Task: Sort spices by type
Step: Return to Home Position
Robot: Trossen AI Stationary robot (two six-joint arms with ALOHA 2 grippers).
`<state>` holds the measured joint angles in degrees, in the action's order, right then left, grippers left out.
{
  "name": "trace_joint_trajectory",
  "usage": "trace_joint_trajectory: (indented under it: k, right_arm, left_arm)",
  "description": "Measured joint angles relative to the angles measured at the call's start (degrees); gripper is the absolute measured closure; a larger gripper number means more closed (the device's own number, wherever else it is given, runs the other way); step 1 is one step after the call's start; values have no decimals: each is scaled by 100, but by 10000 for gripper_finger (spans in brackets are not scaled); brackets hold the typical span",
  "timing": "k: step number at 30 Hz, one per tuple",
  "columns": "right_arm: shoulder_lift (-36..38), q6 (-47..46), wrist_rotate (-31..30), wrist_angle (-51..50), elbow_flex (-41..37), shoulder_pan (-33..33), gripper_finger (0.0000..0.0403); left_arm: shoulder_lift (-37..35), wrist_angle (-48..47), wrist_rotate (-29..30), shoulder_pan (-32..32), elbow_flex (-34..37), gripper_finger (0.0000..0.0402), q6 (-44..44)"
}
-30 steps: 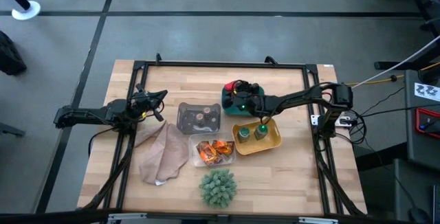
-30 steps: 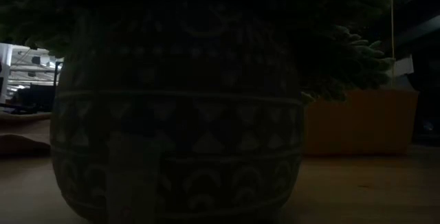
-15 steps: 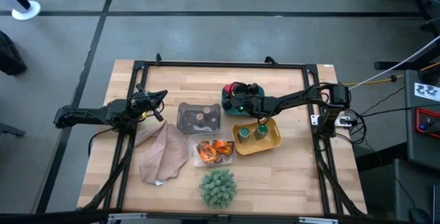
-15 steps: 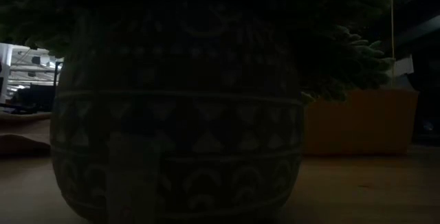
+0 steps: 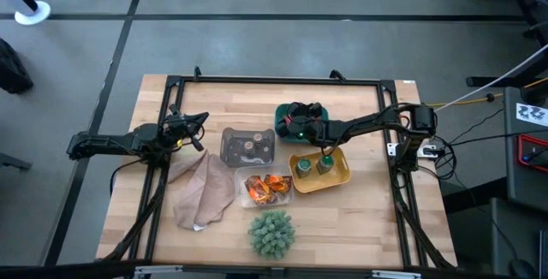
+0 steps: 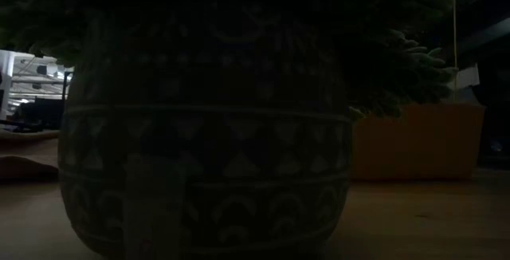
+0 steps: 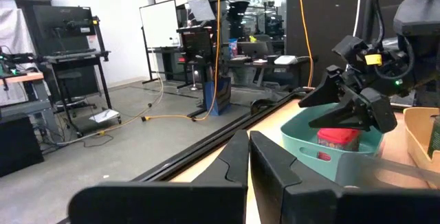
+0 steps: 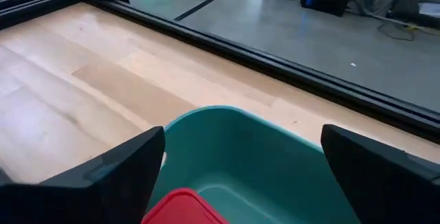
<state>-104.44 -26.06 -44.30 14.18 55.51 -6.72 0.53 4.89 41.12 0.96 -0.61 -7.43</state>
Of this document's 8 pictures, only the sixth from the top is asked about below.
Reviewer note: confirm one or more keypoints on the succulent plant in patterned pot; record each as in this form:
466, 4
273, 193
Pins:
207, 152

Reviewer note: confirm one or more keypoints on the yellow plastic bin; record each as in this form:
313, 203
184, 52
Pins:
418, 144

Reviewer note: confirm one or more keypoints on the black monitor screen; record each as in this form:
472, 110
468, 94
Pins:
44, 112

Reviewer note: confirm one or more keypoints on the beige cloth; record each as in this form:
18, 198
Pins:
28, 156

